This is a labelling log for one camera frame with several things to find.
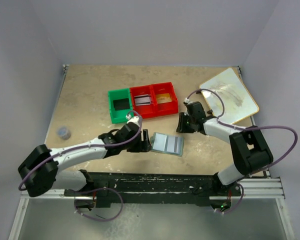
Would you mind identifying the green card holder wallet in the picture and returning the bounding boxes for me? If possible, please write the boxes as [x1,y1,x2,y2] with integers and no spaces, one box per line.
[150,132,184,156]

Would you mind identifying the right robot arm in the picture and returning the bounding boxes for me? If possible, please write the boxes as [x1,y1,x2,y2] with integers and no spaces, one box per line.
[176,101,274,186]

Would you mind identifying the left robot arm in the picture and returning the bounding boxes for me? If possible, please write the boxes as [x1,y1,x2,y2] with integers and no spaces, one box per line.
[18,122,152,197]

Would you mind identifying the black card in green bin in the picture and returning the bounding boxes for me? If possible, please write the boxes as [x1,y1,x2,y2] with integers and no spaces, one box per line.
[113,98,131,111]

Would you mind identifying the orange credit card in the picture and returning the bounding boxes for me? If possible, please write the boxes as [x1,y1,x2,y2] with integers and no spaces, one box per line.
[155,93,172,104]

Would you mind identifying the white striped card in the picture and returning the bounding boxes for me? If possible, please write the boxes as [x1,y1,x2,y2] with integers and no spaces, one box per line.
[134,94,152,106]

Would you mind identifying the middle red plastic bin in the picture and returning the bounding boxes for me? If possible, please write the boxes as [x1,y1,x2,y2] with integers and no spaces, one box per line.
[129,85,155,119]

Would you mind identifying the red plastic bin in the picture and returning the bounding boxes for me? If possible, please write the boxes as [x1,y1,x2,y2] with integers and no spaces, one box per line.
[129,85,155,119]
[152,82,179,117]

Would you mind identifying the right red plastic bin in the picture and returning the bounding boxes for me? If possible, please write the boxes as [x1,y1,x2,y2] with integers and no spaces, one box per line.
[152,82,179,117]

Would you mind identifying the green plastic bin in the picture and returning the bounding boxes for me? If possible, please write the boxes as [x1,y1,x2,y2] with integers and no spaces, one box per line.
[108,88,133,124]

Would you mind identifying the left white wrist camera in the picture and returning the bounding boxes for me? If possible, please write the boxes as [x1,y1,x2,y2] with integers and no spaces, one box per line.
[125,114,143,127]

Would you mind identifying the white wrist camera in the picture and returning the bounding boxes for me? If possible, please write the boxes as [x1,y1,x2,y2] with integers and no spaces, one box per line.
[183,98,192,106]
[125,114,143,127]

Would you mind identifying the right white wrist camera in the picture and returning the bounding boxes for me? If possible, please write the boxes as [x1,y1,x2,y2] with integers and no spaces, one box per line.
[183,98,192,106]

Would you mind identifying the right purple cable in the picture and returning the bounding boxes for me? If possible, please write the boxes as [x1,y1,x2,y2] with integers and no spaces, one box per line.
[186,88,299,181]

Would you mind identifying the purple cable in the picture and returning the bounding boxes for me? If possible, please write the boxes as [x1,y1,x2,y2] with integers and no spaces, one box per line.
[186,88,299,181]
[17,110,143,192]

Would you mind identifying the whiteboard with wooden frame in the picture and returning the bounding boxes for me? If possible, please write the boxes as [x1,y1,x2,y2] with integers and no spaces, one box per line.
[199,67,260,124]

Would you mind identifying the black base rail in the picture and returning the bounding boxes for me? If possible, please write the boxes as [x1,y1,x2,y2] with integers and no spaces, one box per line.
[64,172,241,208]

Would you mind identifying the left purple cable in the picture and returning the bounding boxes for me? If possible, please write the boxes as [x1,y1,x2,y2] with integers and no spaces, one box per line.
[17,110,143,192]

